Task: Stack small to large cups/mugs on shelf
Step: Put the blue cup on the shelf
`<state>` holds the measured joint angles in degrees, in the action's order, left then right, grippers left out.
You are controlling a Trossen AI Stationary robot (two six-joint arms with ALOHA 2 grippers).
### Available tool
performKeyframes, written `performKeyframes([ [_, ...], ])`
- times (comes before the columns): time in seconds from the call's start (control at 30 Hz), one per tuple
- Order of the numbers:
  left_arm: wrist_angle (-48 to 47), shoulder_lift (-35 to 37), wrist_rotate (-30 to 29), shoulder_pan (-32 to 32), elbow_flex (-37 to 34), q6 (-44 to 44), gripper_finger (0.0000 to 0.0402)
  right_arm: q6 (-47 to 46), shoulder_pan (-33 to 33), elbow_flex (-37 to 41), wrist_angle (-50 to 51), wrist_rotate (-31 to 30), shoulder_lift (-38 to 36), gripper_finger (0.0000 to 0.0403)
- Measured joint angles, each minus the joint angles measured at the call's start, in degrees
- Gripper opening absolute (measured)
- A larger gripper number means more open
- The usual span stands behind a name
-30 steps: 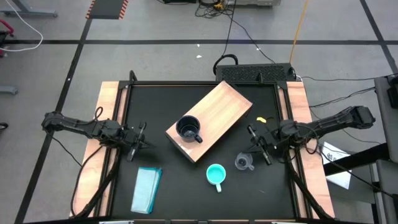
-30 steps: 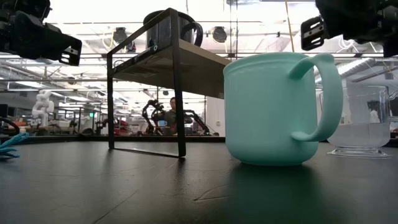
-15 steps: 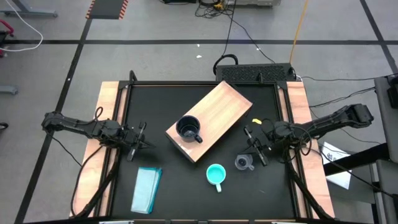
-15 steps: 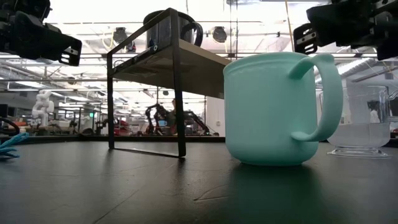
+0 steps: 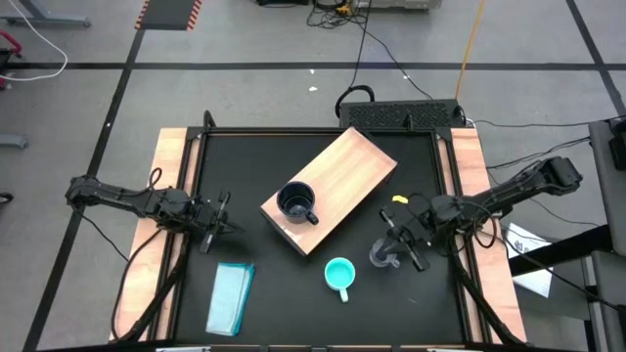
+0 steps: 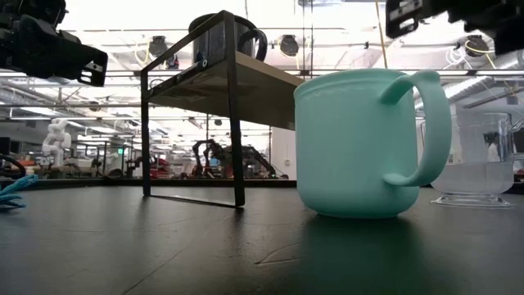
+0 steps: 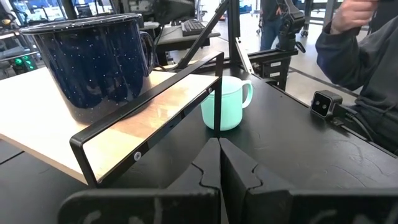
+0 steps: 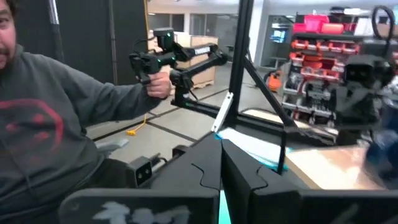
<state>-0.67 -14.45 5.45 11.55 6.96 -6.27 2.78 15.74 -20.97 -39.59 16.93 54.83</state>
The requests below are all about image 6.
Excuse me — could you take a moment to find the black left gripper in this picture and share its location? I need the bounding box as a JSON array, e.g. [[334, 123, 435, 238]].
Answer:
[[0, 0, 109, 88]]

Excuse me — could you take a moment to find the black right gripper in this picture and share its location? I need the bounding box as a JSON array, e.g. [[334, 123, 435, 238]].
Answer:
[[385, 0, 524, 57]]

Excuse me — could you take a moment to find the teal plastic mug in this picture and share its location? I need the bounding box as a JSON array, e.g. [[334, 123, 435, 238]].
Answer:
[[293, 68, 454, 220]]

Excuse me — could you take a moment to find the dark blue enamel mug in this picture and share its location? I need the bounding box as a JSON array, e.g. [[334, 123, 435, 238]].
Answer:
[[187, 12, 269, 65]]

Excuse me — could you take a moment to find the clear glass mug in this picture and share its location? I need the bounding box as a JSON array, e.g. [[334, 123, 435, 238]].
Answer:
[[421, 111, 524, 210]]

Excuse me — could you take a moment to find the wooden shelf with black legs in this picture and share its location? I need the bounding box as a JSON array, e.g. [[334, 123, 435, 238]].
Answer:
[[140, 10, 306, 209]]

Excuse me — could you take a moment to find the round black ceiling fixture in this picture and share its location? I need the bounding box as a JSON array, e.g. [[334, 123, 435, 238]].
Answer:
[[279, 34, 300, 57], [149, 35, 169, 57], [464, 34, 490, 58]]

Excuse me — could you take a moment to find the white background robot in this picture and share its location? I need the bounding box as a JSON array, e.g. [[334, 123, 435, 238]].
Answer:
[[42, 118, 73, 167]]

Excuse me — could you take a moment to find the yellow cable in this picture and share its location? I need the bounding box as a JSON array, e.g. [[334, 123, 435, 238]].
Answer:
[[374, 0, 389, 70]]

